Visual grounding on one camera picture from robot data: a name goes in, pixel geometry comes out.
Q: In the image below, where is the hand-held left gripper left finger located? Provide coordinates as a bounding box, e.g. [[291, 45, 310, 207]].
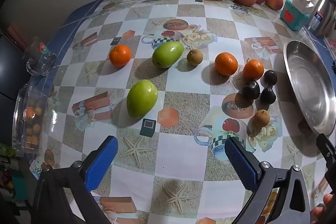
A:
[[31, 135, 118, 224]]

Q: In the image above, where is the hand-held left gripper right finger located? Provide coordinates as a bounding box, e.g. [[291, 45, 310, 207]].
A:
[[225, 137, 311, 224]]

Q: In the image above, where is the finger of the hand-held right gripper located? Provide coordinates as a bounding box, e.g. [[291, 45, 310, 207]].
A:
[[316, 133, 336, 182]]

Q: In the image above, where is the brown kiwi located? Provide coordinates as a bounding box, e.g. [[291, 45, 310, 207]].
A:
[[186, 49, 204, 66], [252, 109, 271, 128]]

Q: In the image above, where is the stainless steel bowl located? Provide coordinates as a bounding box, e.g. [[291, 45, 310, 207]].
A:
[[283, 40, 336, 136]]

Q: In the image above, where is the dark purple plum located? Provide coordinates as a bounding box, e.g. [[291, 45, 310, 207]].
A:
[[260, 88, 277, 105], [241, 80, 261, 101], [263, 70, 278, 86]]

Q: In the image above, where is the orange mandarin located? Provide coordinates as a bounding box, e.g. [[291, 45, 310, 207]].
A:
[[243, 59, 264, 81], [215, 52, 239, 76], [109, 44, 132, 67]]

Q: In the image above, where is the person's right hand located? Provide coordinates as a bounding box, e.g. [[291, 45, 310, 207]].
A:
[[312, 193, 336, 222]]

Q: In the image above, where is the printed checkered tablecloth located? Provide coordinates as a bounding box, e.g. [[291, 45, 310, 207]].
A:
[[12, 0, 336, 224]]

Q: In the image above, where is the clear glass mug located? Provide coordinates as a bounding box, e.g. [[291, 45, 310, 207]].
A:
[[25, 36, 57, 77]]

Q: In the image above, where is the teal plastic box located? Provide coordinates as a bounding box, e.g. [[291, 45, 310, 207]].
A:
[[280, 0, 310, 31]]

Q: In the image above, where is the steel kettle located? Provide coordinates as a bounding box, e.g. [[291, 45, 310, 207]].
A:
[[306, 0, 336, 38]]

